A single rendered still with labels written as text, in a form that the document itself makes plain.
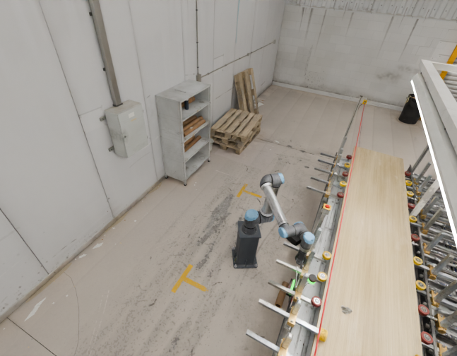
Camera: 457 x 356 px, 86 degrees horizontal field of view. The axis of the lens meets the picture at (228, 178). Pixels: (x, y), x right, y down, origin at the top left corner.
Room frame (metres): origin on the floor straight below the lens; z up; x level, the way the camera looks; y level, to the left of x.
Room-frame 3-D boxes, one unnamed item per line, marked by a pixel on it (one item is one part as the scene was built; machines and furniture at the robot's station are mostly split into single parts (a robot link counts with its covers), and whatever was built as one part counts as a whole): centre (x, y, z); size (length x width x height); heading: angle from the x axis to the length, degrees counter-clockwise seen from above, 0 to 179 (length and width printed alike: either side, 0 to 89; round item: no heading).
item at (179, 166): (3.81, 0.77, 0.78); 0.90 x 0.45 x 1.55; 157
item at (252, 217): (1.94, -0.31, 0.79); 0.17 x 0.15 x 0.18; 108
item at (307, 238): (1.29, -0.69, 1.28); 0.10 x 0.09 x 0.12; 18
